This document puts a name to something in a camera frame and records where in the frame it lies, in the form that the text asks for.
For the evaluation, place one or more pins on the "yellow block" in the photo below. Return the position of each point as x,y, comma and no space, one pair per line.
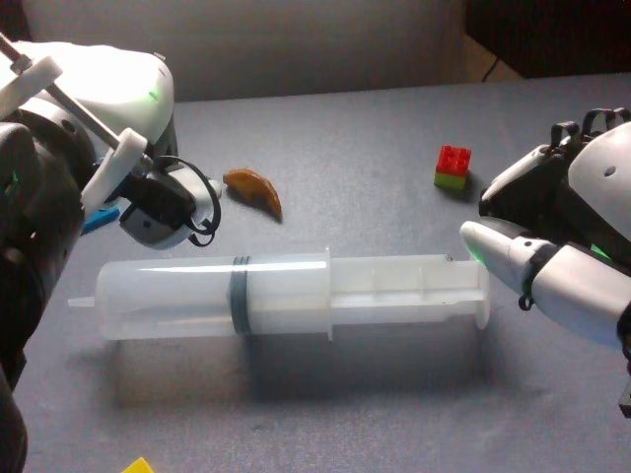
139,467

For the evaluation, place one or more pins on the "large clear plastic syringe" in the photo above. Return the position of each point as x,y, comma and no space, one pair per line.
286,295

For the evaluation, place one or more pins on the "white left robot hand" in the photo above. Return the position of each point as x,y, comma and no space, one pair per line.
123,93

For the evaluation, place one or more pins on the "red and green toy brick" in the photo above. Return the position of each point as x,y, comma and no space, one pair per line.
452,162

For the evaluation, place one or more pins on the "white background board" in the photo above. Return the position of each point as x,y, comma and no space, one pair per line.
296,44

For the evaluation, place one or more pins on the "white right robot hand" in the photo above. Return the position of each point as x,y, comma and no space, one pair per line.
591,187

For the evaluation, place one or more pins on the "grey table cloth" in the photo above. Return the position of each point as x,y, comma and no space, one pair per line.
345,419

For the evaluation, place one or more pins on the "dark cabinet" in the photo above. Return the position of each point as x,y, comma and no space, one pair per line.
552,29

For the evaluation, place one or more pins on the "brown toy croissant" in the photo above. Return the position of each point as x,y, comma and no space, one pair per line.
254,187

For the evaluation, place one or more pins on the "blue block with four holes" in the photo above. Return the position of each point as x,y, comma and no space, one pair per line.
101,219

